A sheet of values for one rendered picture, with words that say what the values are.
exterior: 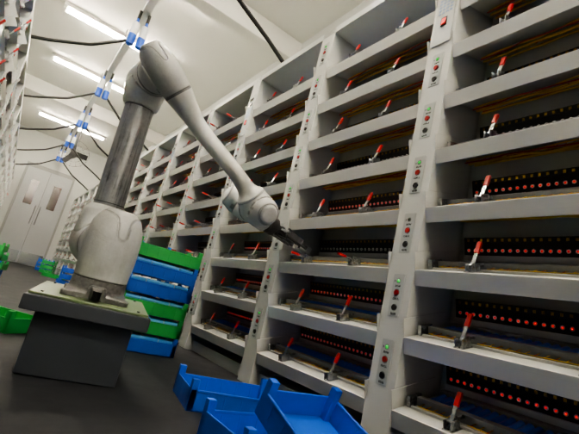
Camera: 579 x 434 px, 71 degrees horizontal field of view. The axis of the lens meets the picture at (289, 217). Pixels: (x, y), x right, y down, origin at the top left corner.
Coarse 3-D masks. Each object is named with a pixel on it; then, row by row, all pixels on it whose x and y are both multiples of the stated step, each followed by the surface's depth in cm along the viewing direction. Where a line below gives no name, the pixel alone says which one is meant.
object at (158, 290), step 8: (128, 280) 174; (136, 280) 176; (128, 288) 174; (136, 288) 175; (144, 288) 177; (152, 288) 179; (160, 288) 181; (168, 288) 182; (176, 288) 184; (192, 288) 188; (160, 296) 180; (168, 296) 182; (176, 296) 184; (184, 296) 186
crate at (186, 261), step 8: (144, 248) 178; (152, 248) 180; (160, 248) 182; (144, 256) 184; (152, 256) 180; (160, 256) 182; (168, 256) 183; (176, 256) 185; (184, 256) 187; (200, 256) 191; (176, 264) 190; (184, 264) 187; (192, 264) 189; (200, 264) 191
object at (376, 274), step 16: (288, 256) 176; (304, 256) 180; (336, 256) 172; (368, 256) 157; (384, 256) 150; (288, 272) 167; (304, 272) 158; (320, 272) 150; (336, 272) 143; (352, 272) 136; (368, 272) 130; (384, 272) 125
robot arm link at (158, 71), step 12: (144, 48) 132; (156, 48) 132; (168, 48) 136; (144, 60) 133; (156, 60) 132; (168, 60) 134; (144, 72) 136; (156, 72) 133; (168, 72) 134; (180, 72) 136; (144, 84) 140; (156, 84) 136; (168, 84) 135; (180, 84) 136; (168, 96) 137
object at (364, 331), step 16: (320, 288) 172; (336, 288) 164; (352, 288) 156; (368, 288) 150; (272, 304) 170; (288, 304) 167; (304, 304) 159; (320, 304) 160; (336, 304) 159; (352, 304) 155; (368, 304) 148; (288, 320) 156; (304, 320) 148; (320, 320) 141; (336, 320) 135; (352, 320) 135; (368, 320) 132; (352, 336) 127; (368, 336) 122
